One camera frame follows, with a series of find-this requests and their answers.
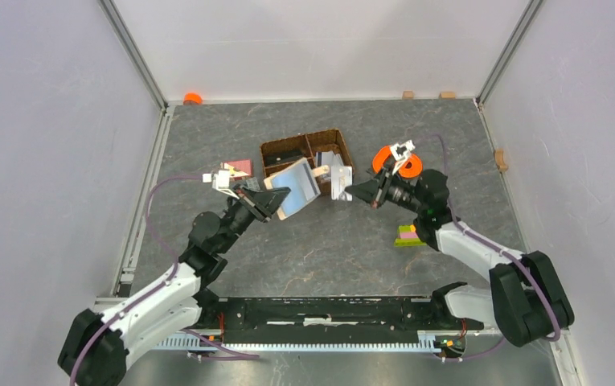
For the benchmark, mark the silver cards in basket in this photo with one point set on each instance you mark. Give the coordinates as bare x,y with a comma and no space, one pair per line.
328,160

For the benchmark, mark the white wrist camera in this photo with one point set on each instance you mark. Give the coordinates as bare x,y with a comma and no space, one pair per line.
220,181
402,153

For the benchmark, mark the curved wooden piece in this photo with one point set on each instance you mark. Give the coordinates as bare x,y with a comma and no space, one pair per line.
500,160

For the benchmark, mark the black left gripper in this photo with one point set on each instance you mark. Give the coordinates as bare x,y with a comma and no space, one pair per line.
264,203

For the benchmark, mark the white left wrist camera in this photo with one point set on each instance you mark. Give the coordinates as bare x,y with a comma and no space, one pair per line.
220,181

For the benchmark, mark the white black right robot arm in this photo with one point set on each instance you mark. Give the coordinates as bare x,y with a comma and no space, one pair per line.
499,277

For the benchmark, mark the beige leather card holder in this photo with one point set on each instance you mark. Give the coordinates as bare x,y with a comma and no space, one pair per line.
301,178

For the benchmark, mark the black cards in basket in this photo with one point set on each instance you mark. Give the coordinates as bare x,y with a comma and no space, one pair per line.
283,157

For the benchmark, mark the aluminium frame rail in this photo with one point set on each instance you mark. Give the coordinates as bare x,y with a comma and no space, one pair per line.
429,341

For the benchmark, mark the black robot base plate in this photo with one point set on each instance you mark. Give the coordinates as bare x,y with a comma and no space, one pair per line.
325,320

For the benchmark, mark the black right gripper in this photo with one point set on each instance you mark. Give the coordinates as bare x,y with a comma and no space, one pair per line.
373,190

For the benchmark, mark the lime green toy brick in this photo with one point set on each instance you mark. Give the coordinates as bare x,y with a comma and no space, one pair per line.
407,237

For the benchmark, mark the playing card box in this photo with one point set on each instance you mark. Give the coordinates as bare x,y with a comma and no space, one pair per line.
239,169

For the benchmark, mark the brown woven divided basket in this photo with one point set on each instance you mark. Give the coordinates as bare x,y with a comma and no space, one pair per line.
309,144

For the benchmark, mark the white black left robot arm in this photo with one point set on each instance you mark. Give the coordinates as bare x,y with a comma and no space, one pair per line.
136,309

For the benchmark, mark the orange round cap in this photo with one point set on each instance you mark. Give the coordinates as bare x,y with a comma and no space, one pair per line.
192,98

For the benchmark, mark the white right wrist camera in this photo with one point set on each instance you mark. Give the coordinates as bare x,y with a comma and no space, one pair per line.
402,153

